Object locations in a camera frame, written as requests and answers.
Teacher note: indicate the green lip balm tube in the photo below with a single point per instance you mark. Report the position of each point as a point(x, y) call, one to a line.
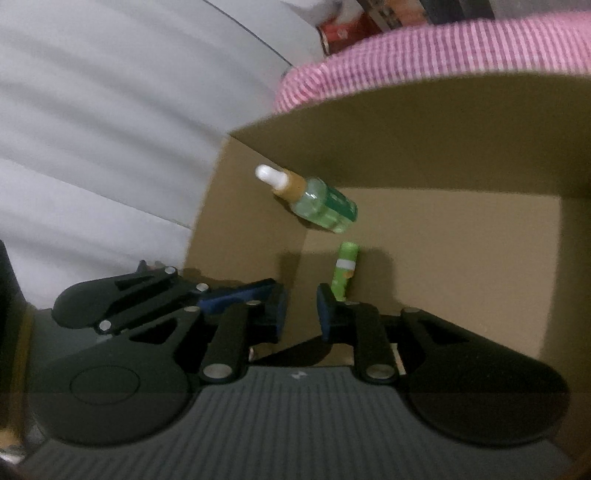
point(344, 272)

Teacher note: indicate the green dropper bottle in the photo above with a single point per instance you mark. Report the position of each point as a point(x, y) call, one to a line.
point(318, 205)

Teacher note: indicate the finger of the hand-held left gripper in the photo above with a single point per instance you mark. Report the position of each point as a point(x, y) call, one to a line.
point(231, 297)

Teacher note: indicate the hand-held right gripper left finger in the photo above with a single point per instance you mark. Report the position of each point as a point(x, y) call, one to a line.
point(280, 316)

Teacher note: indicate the cardboard box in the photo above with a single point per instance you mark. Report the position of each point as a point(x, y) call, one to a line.
point(438, 277)

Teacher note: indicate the red tissue pack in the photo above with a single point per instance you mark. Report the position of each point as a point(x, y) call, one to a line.
point(341, 32)

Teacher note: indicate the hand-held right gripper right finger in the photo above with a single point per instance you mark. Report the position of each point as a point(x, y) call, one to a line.
point(325, 314)

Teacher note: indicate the pink checkered cloth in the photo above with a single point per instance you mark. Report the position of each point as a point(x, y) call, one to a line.
point(415, 55)

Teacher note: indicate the white bedsheet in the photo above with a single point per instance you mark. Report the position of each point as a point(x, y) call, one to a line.
point(115, 115)

